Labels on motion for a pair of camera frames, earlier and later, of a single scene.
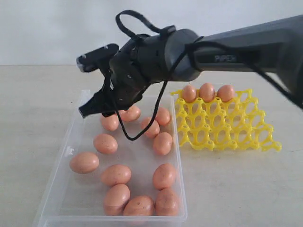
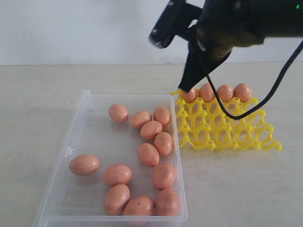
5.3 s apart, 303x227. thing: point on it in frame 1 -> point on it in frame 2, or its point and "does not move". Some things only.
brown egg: [207, 92] does not move
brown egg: [226, 92] does not move
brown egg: [189, 93] does not move
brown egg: [105, 144] -> [148, 155]
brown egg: [133, 113] -> [138, 118]
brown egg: [115, 174] does not move
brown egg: [163, 143] does not move
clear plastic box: [122, 169] does not move
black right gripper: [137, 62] -> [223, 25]
